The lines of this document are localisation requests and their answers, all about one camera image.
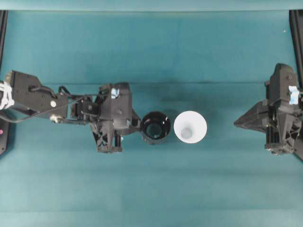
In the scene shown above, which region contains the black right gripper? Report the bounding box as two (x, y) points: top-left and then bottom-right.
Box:
(234, 99), (302, 155)

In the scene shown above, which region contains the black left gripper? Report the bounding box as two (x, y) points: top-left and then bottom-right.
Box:
(90, 84), (141, 153)

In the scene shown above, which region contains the black cup holder mug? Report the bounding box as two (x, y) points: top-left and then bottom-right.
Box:
(141, 111), (171, 145)

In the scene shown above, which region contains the white paper cup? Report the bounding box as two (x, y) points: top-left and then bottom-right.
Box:
(173, 111), (208, 144)

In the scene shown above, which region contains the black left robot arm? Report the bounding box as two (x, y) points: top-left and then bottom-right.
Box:
(0, 70), (141, 153)

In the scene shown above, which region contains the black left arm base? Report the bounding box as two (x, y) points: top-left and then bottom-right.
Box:
(0, 119), (10, 155)

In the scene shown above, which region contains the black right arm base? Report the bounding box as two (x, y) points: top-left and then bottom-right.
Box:
(294, 132), (303, 161)

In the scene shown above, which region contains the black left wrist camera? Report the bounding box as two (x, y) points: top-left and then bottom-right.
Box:
(110, 83), (132, 130)

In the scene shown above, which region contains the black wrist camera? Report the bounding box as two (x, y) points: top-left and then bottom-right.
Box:
(110, 83), (132, 130)
(265, 63), (300, 105)

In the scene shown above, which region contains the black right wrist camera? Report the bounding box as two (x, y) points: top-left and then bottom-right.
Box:
(265, 63), (300, 105)

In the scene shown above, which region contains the black right frame rail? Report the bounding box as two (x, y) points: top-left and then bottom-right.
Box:
(289, 9), (303, 88)

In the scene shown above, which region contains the black frame rail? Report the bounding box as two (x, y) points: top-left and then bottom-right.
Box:
(289, 9), (303, 88)
(0, 10), (8, 66)

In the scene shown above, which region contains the black left frame rail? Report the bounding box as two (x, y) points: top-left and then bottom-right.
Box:
(0, 10), (8, 66)

